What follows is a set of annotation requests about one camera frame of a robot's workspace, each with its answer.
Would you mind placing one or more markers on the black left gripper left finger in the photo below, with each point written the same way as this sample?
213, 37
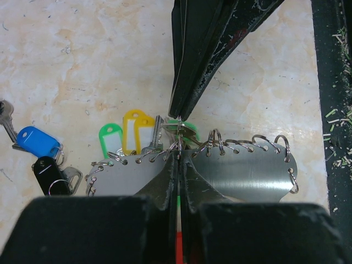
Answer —
112, 229

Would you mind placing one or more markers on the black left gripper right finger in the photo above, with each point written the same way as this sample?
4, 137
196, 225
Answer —
217, 230

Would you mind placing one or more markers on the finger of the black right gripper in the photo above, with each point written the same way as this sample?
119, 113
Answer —
246, 18
197, 27

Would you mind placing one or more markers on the red-handled metal key organizer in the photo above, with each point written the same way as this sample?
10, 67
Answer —
256, 170

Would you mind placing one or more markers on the key with yellow tag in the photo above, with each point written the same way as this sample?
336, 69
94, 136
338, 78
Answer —
143, 131

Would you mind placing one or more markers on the key with black tag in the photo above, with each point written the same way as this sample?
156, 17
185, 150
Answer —
53, 181

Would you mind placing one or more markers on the key with blue tag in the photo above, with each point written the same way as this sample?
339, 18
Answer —
40, 144

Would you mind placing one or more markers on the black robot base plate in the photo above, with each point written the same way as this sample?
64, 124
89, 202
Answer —
333, 50

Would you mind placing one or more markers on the key with green tag on ring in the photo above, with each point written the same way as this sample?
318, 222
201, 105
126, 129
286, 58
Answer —
110, 136

